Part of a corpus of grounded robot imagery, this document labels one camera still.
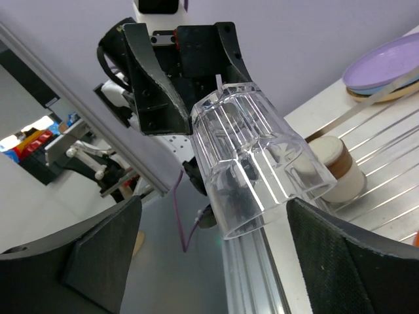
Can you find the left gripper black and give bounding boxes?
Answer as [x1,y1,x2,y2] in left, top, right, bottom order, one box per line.
[96,18,252,135]

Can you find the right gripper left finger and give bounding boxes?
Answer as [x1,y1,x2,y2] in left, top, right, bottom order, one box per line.
[1,196,142,313]

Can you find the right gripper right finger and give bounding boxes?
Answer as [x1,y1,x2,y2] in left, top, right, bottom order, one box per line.
[286,198,418,313]

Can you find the white brown cup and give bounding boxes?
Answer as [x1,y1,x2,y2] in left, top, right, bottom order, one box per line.
[309,136,367,203]

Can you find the clear glass cup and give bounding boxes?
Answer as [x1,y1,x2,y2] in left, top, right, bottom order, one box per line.
[191,82,337,239]

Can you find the blue plate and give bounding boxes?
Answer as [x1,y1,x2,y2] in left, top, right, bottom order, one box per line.
[349,77,418,96]

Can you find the purple plate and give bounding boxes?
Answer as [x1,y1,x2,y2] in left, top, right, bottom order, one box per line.
[342,33,418,90]

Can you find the tan plastic plate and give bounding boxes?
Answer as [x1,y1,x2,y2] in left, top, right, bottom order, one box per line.
[346,81,419,104]

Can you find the orange bowl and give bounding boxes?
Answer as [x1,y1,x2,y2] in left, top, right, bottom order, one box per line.
[412,231,419,247]

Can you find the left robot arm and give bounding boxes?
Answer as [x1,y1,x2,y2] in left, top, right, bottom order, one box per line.
[96,18,251,136]

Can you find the background clutter bins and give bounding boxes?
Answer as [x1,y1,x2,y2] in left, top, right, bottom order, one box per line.
[1,115,69,186]

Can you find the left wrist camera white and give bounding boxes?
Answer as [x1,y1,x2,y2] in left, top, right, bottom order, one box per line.
[133,0,191,35]

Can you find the aluminium mounting rail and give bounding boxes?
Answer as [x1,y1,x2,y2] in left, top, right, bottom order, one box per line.
[222,228,291,314]

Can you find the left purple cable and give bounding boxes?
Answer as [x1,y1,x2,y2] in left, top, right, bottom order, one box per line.
[171,169,213,253]

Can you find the metal wire dish rack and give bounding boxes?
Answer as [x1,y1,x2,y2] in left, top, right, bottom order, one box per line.
[306,69,418,245]

